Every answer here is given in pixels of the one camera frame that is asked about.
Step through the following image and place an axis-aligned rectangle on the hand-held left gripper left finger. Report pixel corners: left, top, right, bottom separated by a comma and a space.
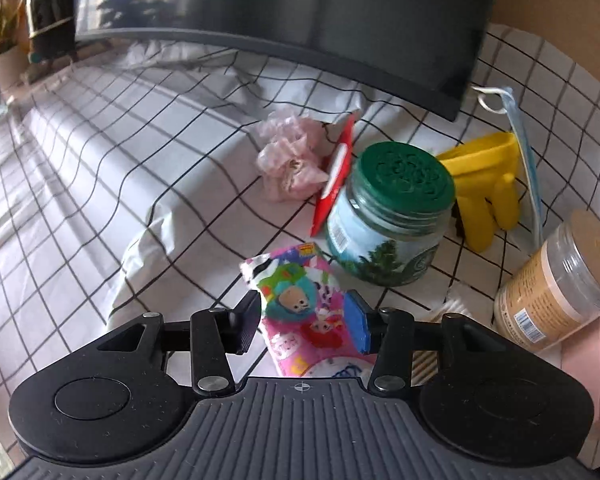
97, 290, 262, 397

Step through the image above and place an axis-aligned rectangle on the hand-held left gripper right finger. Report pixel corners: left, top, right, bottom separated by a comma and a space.
344, 290, 506, 395

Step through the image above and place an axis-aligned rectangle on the colourful cartoon snack packet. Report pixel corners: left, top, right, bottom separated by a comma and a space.
240, 242, 381, 378

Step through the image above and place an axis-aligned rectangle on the yellow rubber glove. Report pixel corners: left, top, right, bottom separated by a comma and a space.
435, 132, 526, 252

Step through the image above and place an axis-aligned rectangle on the green lid glass jar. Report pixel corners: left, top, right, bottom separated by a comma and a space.
325, 141, 457, 287

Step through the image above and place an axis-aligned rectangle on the red wet wipes packet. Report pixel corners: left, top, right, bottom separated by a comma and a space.
310, 114, 357, 236

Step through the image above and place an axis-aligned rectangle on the crumpled pink plastic bag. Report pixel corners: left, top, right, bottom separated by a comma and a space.
256, 109, 331, 203

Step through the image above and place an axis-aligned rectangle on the clear jar beige lid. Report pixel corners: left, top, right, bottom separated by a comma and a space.
494, 210, 600, 353

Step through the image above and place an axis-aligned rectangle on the white black checked cloth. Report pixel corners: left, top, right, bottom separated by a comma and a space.
0, 25, 600, 461

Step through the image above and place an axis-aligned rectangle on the pink box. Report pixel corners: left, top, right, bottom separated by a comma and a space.
562, 310, 600, 466

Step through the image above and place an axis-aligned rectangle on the black flat screen television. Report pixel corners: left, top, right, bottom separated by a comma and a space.
75, 0, 506, 122

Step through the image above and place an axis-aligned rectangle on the potted plant white pot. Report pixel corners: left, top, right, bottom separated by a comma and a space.
0, 0, 32, 93

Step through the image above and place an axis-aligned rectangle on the black bottle with yellow cap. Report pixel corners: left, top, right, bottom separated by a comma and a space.
22, 0, 78, 61

